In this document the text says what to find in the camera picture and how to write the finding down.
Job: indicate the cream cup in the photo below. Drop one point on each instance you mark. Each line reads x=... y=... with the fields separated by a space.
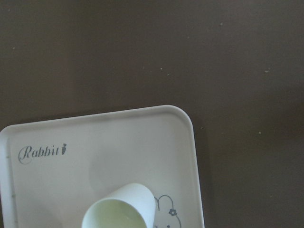
x=131 y=206

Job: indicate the cream rabbit tray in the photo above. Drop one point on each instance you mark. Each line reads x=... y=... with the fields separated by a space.
x=52 y=171

